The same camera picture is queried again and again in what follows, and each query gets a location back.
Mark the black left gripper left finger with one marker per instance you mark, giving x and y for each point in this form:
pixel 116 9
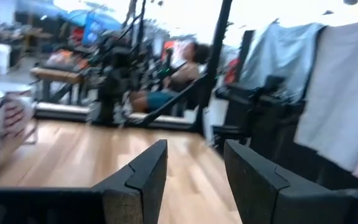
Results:
pixel 148 186

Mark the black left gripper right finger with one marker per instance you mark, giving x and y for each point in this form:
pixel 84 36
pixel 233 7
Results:
pixel 253 193

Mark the person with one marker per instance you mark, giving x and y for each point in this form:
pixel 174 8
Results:
pixel 182 74

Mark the white hanging cloth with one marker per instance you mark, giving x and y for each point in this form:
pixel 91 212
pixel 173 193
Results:
pixel 343 93

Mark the black aluminium table frame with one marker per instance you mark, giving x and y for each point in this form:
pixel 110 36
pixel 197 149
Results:
pixel 216 46

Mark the blue tarp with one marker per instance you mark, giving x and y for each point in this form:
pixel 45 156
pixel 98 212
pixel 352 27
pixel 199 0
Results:
pixel 98 26

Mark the white mug red lattice pattern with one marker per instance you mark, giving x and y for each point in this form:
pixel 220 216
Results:
pixel 14 118

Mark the wooden bench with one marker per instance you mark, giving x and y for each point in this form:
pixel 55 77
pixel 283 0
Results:
pixel 57 74

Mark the dark grey metal cart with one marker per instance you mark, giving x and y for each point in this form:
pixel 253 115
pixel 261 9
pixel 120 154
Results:
pixel 259 118

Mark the blue-grey hanging cloth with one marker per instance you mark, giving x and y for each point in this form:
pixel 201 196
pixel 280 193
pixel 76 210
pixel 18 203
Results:
pixel 278 53

